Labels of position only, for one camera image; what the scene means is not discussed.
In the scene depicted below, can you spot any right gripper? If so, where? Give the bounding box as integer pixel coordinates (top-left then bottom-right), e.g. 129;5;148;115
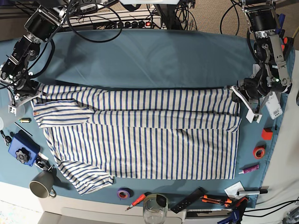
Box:
10;80;46;107

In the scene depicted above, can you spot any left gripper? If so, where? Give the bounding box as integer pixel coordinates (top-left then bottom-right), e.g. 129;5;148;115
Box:
224;78;272;113

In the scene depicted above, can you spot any blue white striped T-shirt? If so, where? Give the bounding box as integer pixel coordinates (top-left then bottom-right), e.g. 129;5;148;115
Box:
32;85;241;195

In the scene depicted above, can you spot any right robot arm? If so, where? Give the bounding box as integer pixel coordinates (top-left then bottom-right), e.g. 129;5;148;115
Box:
0;5;67;114

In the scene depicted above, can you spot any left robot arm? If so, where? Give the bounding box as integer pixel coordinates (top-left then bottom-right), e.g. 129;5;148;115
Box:
231;0;292;115

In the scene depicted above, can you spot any small brass battery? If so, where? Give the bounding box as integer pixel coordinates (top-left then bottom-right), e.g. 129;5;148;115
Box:
19;118;31;123

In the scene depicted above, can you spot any frosted plastic cup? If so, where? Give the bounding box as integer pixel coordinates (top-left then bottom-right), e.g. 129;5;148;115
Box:
0;105;26;130

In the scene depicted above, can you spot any black stick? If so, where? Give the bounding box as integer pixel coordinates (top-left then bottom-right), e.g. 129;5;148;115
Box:
14;122;33;137

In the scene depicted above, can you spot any printed paper sheet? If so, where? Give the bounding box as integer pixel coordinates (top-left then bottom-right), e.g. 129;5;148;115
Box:
252;64;260;76

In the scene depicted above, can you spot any white packaged item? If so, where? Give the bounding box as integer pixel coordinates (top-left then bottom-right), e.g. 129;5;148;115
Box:
266;92;283;119

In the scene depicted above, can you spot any red cube block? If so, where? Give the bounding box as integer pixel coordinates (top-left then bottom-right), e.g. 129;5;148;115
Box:
261;127;273;140

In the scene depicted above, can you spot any blue box with black knob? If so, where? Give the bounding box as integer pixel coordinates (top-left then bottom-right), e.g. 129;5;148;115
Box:
8;133;40;167

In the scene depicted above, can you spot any orange tape roll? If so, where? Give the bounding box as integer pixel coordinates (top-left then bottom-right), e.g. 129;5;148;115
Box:
252;145;266;159

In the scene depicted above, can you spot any purple glue tube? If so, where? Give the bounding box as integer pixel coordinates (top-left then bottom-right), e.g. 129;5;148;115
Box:
238;164;259;175

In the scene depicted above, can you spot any orange black clamp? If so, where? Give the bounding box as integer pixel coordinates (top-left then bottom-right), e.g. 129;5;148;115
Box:
281;37;294;59

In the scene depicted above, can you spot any grey ceramic mug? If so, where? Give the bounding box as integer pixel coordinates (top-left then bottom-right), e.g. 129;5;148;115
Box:
29;171;57;199

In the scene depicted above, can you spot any teal table cloth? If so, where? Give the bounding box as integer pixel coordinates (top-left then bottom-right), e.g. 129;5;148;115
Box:
0;29;296;208

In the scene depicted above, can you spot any blue bar clamp top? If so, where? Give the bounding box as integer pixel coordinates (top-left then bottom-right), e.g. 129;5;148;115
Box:
275;14;285;34

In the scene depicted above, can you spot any blue bar clamp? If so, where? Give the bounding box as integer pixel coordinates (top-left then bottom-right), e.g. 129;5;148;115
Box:
217;196;249;224
275;14;285;34

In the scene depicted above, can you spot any white paper note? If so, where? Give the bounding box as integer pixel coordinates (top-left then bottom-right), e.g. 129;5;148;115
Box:
224;182;244;200

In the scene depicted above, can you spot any white marker pen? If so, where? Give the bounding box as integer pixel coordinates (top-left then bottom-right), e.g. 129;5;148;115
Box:
236;189;268;196

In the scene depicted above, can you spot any black remote control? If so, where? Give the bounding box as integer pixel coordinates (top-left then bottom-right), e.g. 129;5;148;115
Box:
170;187;207;214

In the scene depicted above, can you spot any orange black utility knife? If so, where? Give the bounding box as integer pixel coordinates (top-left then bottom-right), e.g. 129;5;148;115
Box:
200;195;233;208

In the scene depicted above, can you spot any blue bar clamp bottom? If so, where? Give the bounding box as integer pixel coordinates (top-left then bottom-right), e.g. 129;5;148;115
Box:
217;196;249;224

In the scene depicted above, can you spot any black power strip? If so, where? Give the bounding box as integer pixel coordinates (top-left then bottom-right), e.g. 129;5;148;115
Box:
104;21;153;29

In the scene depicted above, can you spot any purple tape roll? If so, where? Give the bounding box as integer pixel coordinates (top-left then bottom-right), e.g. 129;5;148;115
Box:
117;187;134;200

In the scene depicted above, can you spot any clear drinking glass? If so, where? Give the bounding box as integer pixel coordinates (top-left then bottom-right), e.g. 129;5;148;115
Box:
143;194;168;224

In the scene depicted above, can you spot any orange handled screwdriver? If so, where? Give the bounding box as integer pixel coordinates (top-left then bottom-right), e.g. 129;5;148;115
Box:
126;192;151;210

